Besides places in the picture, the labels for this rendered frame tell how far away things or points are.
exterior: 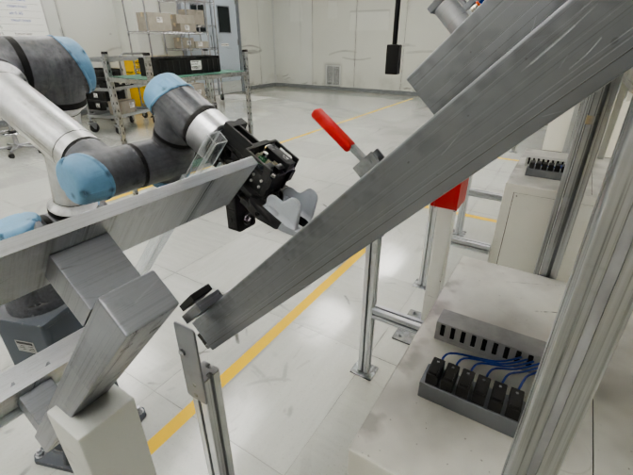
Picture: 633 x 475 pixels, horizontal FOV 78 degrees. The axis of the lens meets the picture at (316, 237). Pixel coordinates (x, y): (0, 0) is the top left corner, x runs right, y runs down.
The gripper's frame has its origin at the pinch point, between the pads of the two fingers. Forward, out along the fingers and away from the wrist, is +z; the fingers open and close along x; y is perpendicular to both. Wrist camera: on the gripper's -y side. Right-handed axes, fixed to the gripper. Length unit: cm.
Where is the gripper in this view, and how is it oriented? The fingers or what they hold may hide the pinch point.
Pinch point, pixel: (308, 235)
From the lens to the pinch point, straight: 60.3
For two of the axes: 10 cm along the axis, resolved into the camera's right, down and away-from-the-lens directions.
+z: 7.3, 6.5, -1.8
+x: 5.3, -3.8, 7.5
